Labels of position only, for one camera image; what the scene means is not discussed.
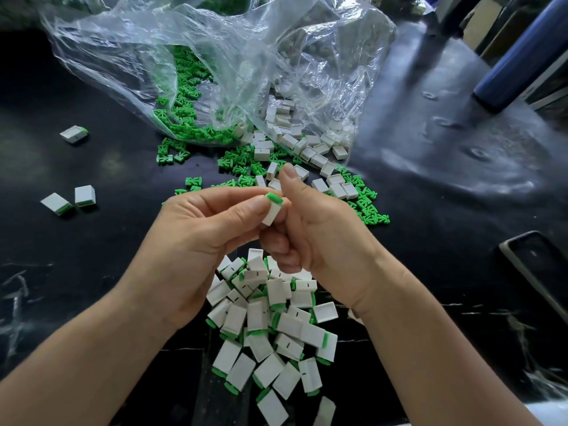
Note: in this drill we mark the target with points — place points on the person's right hand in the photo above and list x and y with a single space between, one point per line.
324 239

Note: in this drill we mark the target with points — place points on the person's left hand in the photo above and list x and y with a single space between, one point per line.
186 253

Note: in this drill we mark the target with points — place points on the white plastic part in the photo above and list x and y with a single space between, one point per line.
271 214

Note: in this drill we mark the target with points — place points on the green plastic part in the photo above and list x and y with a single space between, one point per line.
275 198

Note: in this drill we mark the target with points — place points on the heap of white caps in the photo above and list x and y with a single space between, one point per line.
306 151

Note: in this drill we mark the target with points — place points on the assembled white-green part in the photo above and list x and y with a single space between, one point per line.
56 204
74 134
84 195

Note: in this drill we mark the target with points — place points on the pile of assembled white-green pieces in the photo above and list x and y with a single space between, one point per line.
266 346

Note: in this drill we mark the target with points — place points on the pile of green clips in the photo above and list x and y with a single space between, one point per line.
182 111

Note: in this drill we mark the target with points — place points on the person's right forearm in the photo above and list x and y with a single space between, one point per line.
444 364

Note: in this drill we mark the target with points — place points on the person's left forearm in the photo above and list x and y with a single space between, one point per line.
71 368

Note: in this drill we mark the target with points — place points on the clear plastic bag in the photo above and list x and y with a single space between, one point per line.
324 48

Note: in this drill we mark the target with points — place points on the black smartphone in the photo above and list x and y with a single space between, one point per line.
537 275

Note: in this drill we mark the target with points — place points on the plastic bag full of green pieces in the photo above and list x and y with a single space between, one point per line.
222 2

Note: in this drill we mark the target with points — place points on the brown cardboard box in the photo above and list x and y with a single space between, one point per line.
479 24

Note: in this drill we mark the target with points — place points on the blue cylinder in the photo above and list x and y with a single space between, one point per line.
522 56

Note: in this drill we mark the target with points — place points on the large bag of assembled pieces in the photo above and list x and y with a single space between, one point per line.
35 6

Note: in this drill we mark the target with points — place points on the white metal frame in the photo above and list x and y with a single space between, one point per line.
448 4

